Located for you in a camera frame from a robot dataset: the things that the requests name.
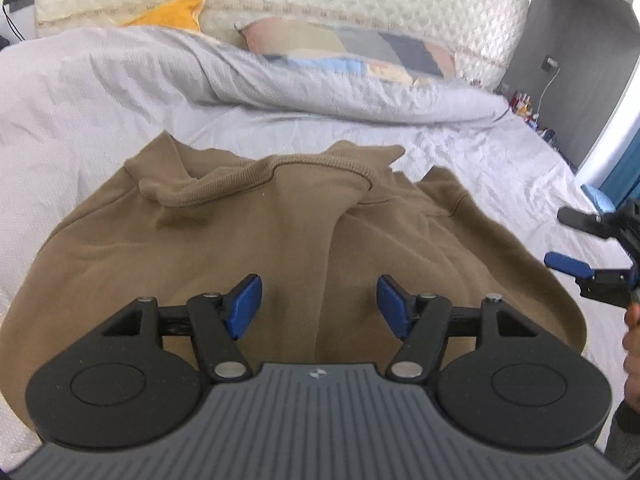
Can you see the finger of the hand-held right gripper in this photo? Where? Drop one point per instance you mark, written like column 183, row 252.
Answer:
column 580, row 219
column 562, row 261

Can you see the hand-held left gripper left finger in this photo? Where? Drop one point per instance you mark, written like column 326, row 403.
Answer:
column 245, row 305

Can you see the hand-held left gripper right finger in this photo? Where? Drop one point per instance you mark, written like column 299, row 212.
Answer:
column 392, row 305

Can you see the brown hoodie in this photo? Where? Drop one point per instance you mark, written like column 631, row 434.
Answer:
column 250, row 230

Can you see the person's right forearm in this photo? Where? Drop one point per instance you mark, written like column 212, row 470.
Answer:
column 625, row 440

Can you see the person's right hand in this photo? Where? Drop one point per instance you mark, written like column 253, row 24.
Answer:
column 632, row 340

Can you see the light blue cloth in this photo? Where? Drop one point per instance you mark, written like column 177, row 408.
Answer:
column 599, row 200

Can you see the blue curtain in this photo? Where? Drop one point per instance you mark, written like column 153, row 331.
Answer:
column 625, row 170

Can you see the light grey bed sheet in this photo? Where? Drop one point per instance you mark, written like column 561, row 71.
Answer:
column 500, row 160

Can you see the small bottles on cabinet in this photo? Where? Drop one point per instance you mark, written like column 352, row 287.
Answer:
column 530, row 112

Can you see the grey plug-in charger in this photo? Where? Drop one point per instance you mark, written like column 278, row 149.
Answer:
column 550, row 62

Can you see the patchwork pillow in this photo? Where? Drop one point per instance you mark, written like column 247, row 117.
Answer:
column 350, row 52

